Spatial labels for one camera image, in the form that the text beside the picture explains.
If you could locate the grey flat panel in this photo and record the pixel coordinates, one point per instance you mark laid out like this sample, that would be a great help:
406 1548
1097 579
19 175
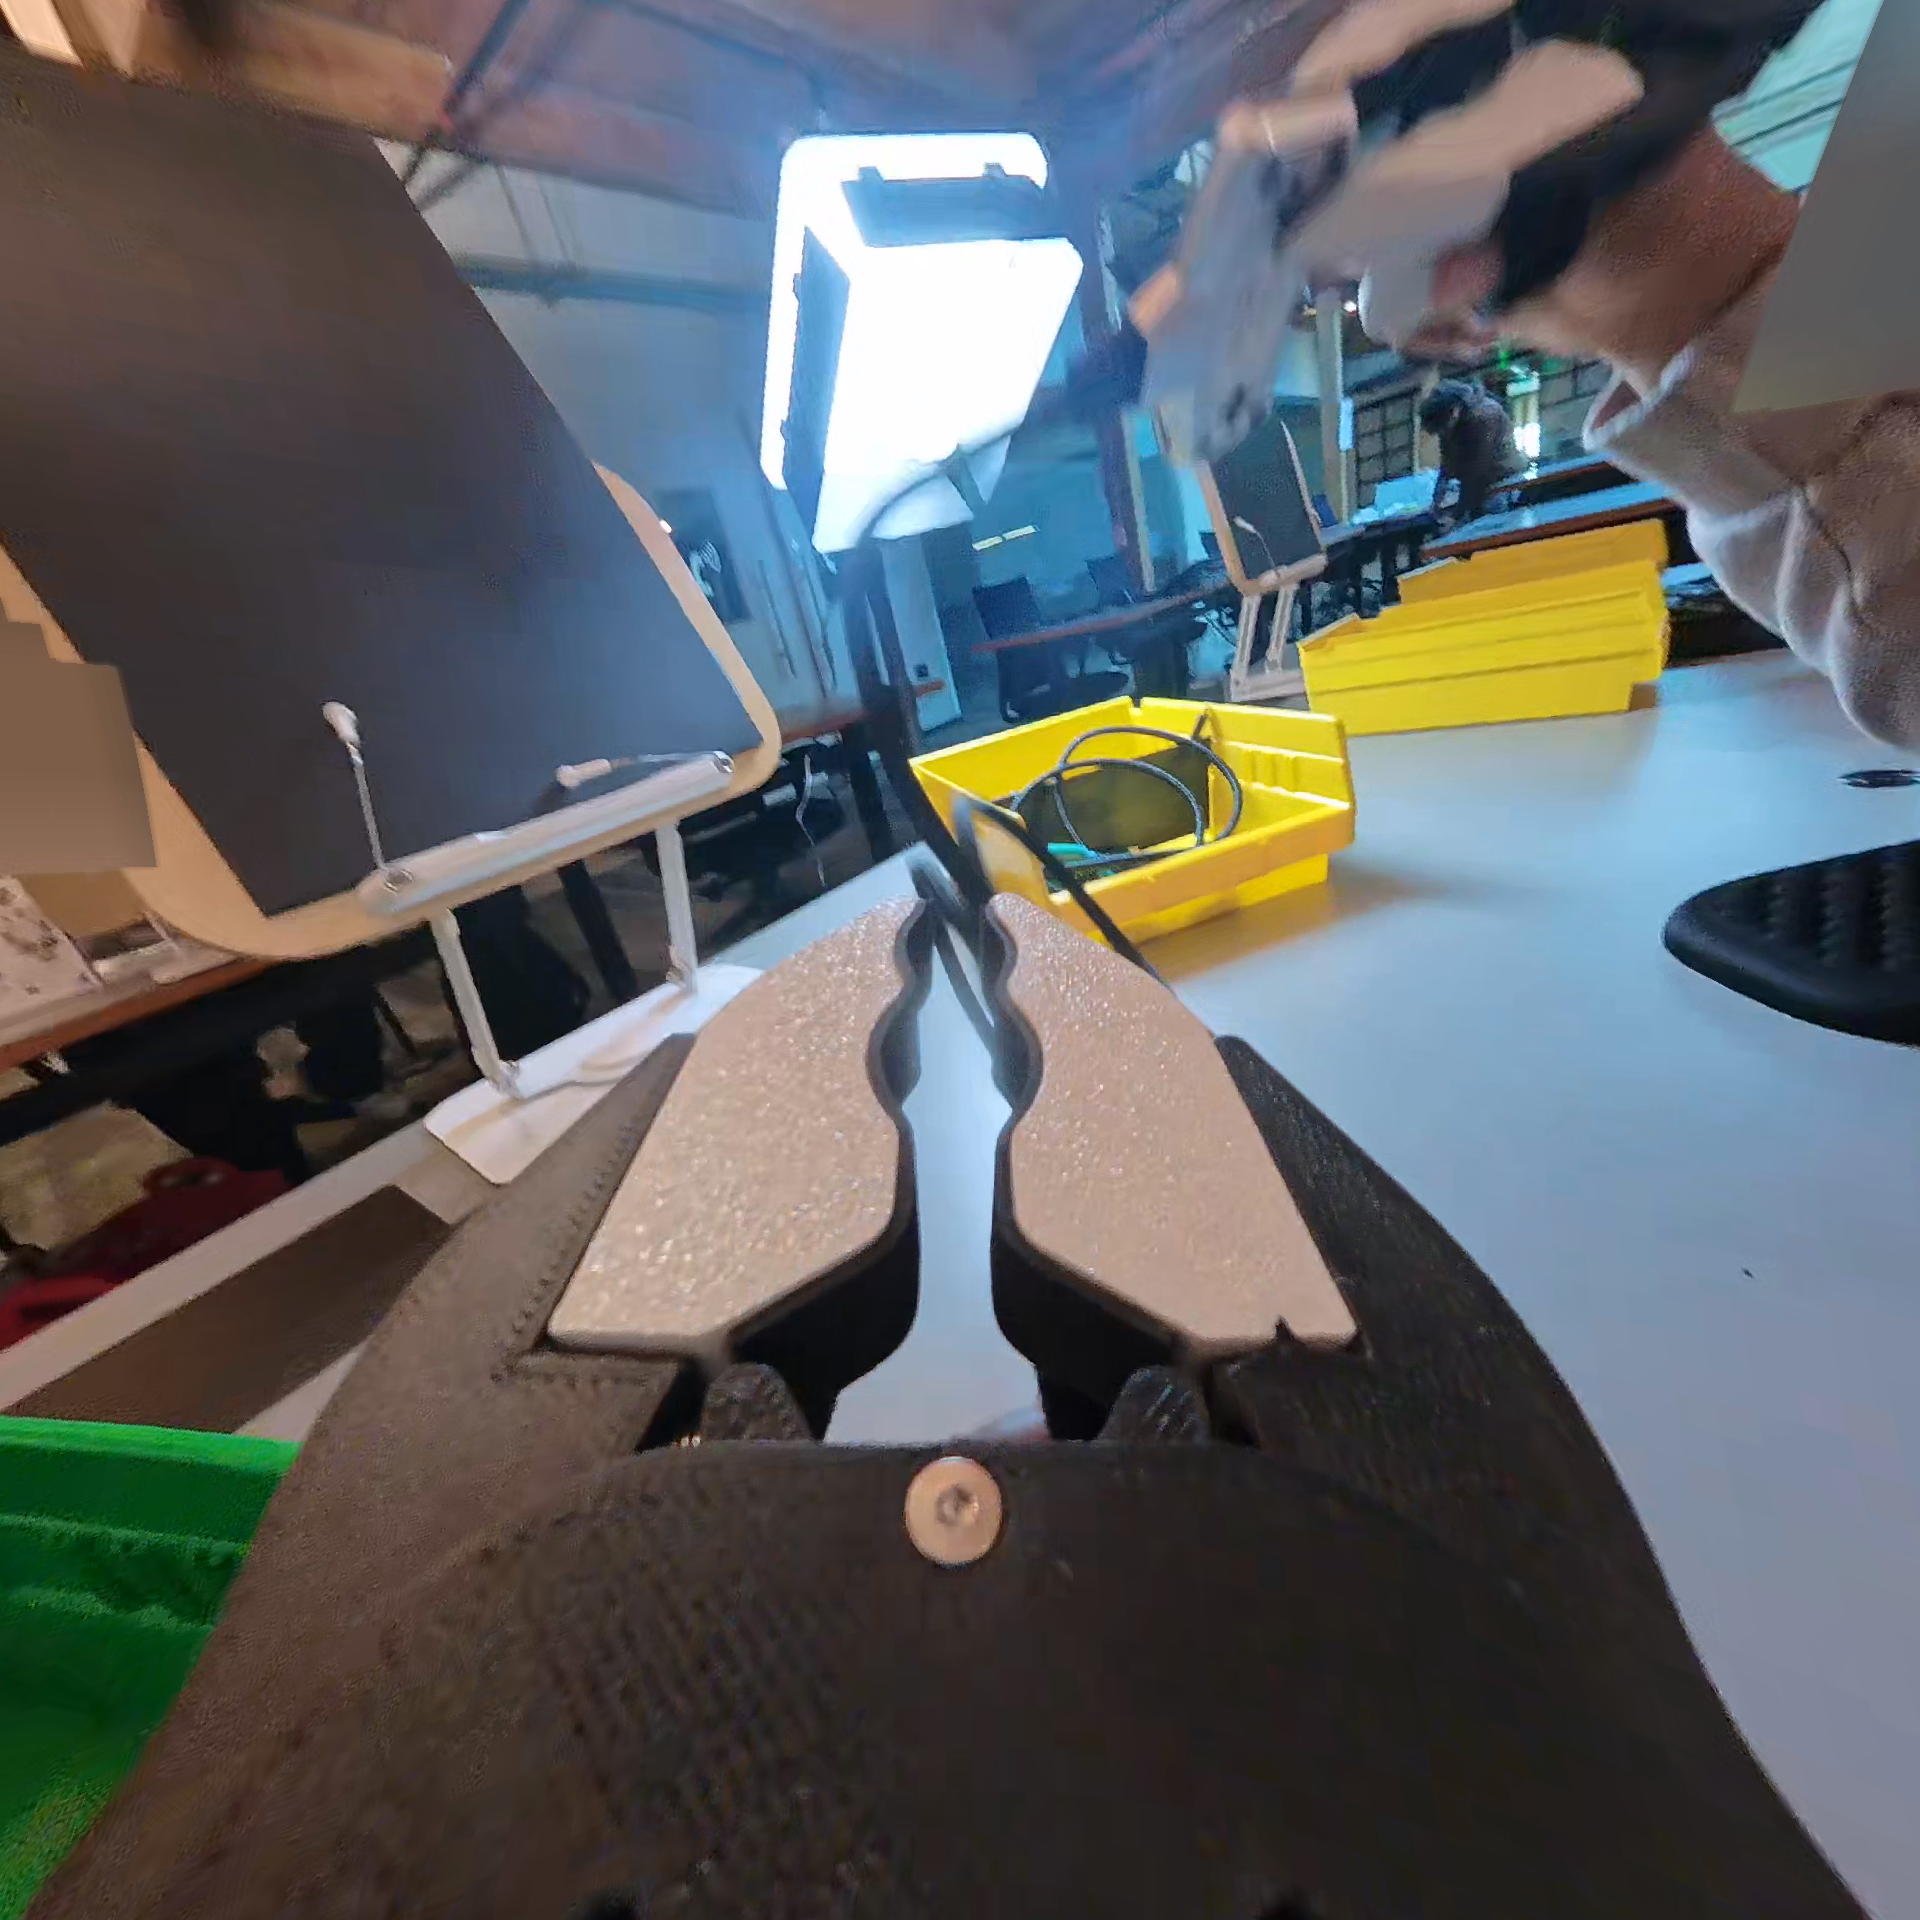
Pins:
1844 224

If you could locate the stack of nested yellow bins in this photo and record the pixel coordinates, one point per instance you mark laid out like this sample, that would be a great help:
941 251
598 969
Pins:
1486 662

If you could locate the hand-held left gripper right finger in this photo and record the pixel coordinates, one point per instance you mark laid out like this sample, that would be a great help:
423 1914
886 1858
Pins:
1170 1172

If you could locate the black mesh wrist rest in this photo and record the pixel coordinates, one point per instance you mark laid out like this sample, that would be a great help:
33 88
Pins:
1814 945

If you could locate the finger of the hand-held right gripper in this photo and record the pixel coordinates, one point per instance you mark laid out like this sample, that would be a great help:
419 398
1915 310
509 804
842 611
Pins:
1486 149
1410 39

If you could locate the black foam pad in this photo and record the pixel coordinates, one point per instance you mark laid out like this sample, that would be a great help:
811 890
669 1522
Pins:
1118 810

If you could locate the bright studio light panel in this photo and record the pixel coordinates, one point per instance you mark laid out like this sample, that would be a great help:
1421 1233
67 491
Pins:
916 359

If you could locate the black board on white stand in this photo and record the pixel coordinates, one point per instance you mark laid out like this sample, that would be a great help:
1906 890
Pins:
1269 496
299 527

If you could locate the yellow plastic bin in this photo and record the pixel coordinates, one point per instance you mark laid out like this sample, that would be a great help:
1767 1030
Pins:
1275 854

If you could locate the red plastic bin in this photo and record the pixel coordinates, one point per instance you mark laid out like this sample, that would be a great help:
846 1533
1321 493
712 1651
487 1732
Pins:
148 1216

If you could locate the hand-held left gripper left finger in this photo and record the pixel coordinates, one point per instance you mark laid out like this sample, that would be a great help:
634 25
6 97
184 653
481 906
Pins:
749 1172

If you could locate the person's right hand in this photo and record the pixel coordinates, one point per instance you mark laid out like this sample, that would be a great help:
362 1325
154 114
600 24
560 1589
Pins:
1666 271

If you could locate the green plastic bin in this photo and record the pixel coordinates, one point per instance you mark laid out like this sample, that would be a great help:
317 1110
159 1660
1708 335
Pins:
105 1622

